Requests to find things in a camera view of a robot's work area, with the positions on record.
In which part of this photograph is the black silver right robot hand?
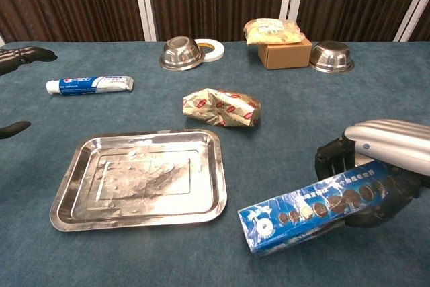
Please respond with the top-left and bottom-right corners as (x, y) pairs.
(314, 118), (430, 229)

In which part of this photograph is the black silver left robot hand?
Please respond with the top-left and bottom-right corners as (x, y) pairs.
(0, 46), (58, 140)

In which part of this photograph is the blue Oreo cookie box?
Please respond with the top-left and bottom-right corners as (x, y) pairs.
(237, 161), (397, 256)

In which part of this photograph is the gold red snack packet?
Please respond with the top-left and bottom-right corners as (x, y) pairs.
(182, 87), (261, 128)

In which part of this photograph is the blue white toothpaste tube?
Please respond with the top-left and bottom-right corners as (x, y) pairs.
(46, 75), (134, 97)

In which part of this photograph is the upturned steel bowl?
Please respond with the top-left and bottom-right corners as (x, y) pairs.
(159, 36), (205, 72)
(308, 40), (355, 74)

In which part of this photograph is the blue table cloth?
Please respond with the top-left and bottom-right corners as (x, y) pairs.
(0, 40), (430, 287)

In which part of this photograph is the small brown cardboard box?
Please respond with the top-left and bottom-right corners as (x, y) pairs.
(257, 37), (313, 71)

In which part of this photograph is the pale yellow snack bag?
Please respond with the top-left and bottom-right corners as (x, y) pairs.
(243, 18), (306, 46)

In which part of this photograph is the rectangular steel tray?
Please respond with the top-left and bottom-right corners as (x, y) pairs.
(49, 128), (228, 233)

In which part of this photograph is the white tape roll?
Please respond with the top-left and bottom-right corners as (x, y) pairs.
(193, 38), (226, 63)

